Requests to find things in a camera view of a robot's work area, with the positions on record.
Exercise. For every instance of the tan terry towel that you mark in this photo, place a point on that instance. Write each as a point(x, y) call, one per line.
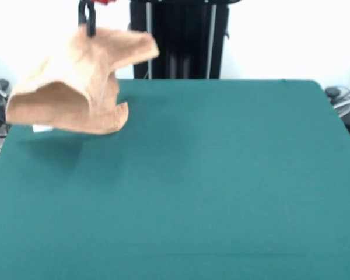
point(76, 87)

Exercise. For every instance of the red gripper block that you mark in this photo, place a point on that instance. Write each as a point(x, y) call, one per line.
point(105, 1)

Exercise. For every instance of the dark green table cloth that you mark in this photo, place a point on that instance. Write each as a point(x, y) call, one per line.
point(192, 189)

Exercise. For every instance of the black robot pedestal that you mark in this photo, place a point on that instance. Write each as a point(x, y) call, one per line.
point(181, 43)

